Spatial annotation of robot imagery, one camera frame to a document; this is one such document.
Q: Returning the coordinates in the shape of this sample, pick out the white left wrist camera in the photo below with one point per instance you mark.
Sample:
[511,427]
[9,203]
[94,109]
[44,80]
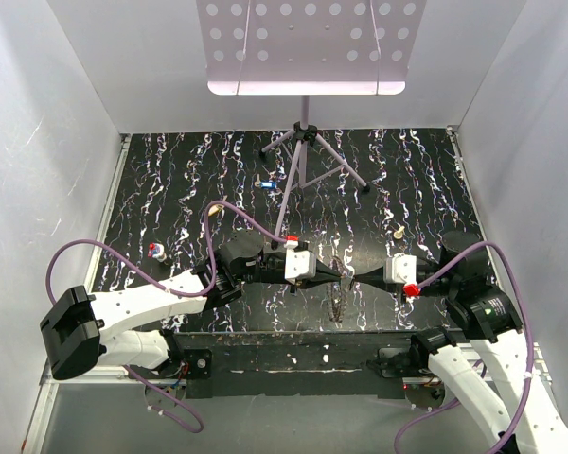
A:
[300,262]

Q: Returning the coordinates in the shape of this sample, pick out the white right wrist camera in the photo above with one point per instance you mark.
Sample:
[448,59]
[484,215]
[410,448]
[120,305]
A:
[400,271]

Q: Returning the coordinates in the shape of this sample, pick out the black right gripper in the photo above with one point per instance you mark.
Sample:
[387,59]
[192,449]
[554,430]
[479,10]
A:
[374,277]

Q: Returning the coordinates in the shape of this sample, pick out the key with yellow tag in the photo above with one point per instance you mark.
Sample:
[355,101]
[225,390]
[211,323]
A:
[215,209]

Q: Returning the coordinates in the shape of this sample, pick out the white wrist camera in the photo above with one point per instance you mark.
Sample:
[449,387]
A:
[400,271]
[300,262]

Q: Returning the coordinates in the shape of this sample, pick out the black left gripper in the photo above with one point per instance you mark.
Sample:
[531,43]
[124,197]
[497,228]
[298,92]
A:
[323,275]

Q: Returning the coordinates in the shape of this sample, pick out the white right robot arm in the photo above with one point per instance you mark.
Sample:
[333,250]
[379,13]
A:
[512,406]

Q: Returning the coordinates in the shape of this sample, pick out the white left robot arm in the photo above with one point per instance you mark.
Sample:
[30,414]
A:
[83,330]

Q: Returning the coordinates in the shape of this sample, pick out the small beige peg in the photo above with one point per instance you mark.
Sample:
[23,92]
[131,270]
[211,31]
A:
[399,233]

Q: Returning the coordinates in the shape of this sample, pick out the white perforated music stand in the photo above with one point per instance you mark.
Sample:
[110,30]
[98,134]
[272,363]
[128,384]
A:
[307,49]

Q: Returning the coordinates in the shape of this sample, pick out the key with blue tag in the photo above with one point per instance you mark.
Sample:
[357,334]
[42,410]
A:
[264,184]

